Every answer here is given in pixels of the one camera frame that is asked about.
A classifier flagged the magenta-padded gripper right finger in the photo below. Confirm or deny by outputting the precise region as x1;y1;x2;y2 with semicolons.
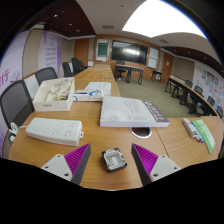
131;143;183;186

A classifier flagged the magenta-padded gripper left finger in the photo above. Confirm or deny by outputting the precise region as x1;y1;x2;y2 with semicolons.
40;143;92;185

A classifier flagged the black charger block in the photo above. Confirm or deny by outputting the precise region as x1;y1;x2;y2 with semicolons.
101;147;128;174

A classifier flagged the white power strip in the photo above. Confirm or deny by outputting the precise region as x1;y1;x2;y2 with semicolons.
25;116;84;147

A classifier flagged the white marker pack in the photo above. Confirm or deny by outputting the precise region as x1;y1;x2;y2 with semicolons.
181;117;205;144

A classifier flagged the green booklet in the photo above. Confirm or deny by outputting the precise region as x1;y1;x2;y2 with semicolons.
191;119;217;155

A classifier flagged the white open compartment box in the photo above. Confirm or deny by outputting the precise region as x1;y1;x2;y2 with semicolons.
32;77;76;112

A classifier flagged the white book with dark spine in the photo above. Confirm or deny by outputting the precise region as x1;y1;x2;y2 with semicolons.
99;95;170;129

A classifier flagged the flat white and blue box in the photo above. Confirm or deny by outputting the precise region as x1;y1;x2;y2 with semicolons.
73;89;105;102

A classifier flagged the black mesh office chair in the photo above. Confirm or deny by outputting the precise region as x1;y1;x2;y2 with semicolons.
34;66;59;87
0;79;35;129

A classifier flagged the long wooden side table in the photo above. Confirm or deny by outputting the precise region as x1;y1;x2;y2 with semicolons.
165;75;214;116

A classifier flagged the row of black side chairs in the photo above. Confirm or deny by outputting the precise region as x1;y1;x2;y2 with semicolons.
184;79;224;118

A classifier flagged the white printed paper sheet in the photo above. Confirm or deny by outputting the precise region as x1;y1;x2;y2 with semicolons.
83;81;112;97

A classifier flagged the small wooden side desk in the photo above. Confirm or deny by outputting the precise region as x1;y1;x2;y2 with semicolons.
151;69;164;83

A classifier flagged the group of black office chairs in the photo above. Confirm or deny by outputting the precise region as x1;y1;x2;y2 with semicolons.
61;57;88;78

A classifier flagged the wooden desk with dark legs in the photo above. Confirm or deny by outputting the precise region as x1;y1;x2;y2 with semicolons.
114;64;145;85

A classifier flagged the whiteboard with green panel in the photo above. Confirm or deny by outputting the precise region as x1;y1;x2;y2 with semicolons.
95;38;110;62

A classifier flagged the large bright ceiling light panel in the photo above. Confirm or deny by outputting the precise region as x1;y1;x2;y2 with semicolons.
121;0;208;39

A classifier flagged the round table cable grommet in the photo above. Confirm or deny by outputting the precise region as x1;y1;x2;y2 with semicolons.
129;126;153;139

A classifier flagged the white power strip cable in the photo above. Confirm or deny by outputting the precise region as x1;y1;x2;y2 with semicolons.
8;122;28;138

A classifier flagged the colourful wall poster display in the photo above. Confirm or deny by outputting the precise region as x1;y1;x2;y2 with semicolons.
194;63;224;101

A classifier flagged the plain white wall board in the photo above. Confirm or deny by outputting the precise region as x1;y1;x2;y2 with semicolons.
147;47;160;70

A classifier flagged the wide purple white wall banner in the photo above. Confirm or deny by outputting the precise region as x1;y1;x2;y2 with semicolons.
0;31;29;98

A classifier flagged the narrow purple wall banner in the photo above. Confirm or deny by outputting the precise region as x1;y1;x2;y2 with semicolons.
37;31;63;76

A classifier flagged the large black wall screen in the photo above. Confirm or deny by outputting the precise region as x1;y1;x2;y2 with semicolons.
110;40;149;66

